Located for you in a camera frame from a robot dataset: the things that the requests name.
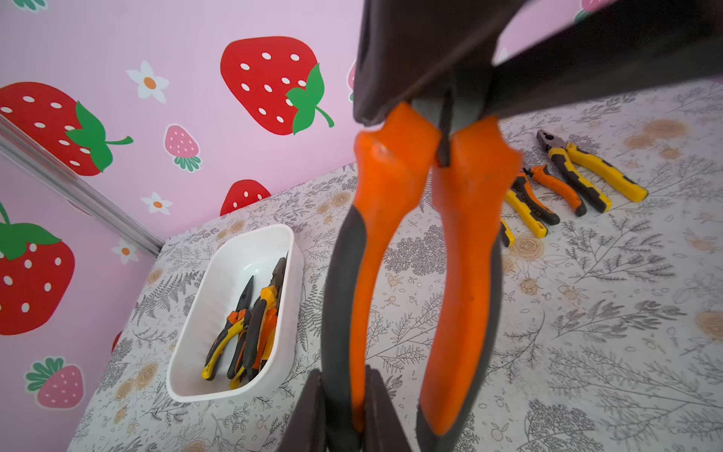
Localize orange handled pliers small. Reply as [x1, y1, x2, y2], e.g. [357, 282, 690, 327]
[252, 308, 278, 371]

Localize yellow black pliers large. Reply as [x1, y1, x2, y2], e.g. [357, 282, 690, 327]
[505, 171, 560, 238]

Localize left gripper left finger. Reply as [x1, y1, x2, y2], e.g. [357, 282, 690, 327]
[278, 369, 327, 452]

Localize orange black long-nose pliers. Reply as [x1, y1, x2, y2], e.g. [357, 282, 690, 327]
[523, 164, 587, 217]

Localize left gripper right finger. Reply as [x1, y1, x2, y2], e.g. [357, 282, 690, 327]
[363, 365, 412, 452]

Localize left aluminium corner post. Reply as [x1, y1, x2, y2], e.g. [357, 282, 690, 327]
[1, 118, 164, 257]

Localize white plastic storage box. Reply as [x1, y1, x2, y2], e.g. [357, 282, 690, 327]
[167, 224, 304, 403]

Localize orange black pliers large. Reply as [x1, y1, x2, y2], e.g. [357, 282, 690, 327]
[320, 92, 522, 451]

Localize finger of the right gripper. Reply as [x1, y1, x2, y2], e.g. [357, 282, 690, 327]
[484, 1, 722, 118]
[353, 1, 523, 126]

